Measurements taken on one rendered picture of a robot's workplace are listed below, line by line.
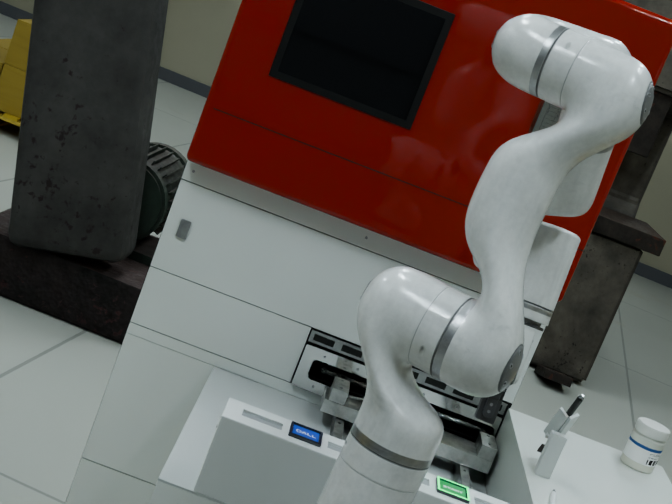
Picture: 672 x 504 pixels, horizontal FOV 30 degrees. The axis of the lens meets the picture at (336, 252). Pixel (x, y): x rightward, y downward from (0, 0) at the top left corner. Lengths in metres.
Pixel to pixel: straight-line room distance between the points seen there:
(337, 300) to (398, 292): 0.94
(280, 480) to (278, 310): 0.64
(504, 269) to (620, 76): 0.29
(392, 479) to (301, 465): 0.37
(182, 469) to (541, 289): 0.67
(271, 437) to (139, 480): 0.79
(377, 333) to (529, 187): 0.28
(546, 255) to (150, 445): 1.10
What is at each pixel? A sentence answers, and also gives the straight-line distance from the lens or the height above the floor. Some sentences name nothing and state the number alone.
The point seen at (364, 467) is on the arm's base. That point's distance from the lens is 1.71.
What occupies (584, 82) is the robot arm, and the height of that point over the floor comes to 1.66.
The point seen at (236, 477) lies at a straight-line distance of 2.08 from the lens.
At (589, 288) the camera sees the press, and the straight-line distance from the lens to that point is 7.13.
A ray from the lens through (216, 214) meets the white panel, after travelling 2.60.
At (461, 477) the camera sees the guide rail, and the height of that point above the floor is 0.85.
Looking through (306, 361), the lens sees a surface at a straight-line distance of 2.64.
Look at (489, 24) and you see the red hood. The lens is 2.49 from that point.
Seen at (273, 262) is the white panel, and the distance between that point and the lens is 2.61.
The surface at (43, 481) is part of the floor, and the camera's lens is 3.84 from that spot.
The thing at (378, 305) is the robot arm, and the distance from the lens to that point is 1.68.
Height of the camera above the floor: 1.68
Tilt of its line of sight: 12 degrees down
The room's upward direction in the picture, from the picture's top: 21 degrees clockwise
